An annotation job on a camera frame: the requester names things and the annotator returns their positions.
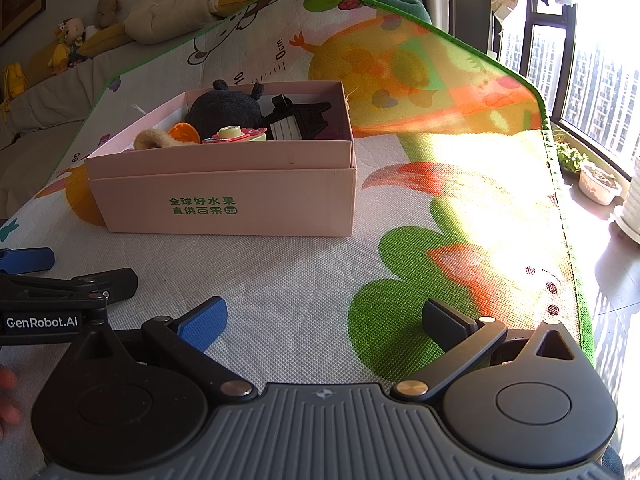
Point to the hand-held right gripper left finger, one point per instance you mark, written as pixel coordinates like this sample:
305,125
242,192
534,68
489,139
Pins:
202,325

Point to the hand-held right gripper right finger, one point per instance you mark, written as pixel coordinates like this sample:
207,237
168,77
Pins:
442,325

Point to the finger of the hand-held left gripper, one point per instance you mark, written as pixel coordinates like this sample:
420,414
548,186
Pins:
27,260
110,282

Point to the pink cardboard box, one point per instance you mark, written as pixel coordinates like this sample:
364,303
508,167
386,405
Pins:
250,200

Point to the orange colourful toy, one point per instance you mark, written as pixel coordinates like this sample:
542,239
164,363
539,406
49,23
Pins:
185,132

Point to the yellow pink round toy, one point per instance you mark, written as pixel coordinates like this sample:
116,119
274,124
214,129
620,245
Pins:
230,132

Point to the black cat luggage tag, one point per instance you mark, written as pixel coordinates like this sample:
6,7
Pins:
300,120

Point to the person's left hand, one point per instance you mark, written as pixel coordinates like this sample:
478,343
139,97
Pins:
7,412

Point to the cartoon printed play mat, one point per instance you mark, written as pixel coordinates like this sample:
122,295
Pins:
300,270

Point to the upholstered sofa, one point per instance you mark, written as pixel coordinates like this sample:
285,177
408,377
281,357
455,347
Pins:
45,105

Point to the small yellow bag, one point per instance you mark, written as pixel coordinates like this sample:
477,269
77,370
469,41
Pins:
12,82

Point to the small white flower pot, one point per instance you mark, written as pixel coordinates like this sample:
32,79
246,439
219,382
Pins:
597,192

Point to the dark grey plush toy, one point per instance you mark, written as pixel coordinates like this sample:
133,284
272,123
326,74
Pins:
225,107

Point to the green potted plant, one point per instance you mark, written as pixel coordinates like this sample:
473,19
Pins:
570,155

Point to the large white flower pot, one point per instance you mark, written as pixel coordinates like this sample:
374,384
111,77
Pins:
627,215

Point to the pig doll in yellow outfit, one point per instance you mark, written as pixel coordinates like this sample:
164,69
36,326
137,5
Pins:
67,35

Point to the brown plush rabbit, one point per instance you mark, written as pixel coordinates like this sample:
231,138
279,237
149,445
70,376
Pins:
107,7

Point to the cream plush pillow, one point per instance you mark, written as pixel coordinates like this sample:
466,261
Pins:
165,17

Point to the dark window frame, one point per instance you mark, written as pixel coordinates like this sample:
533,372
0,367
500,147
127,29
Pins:
564,70

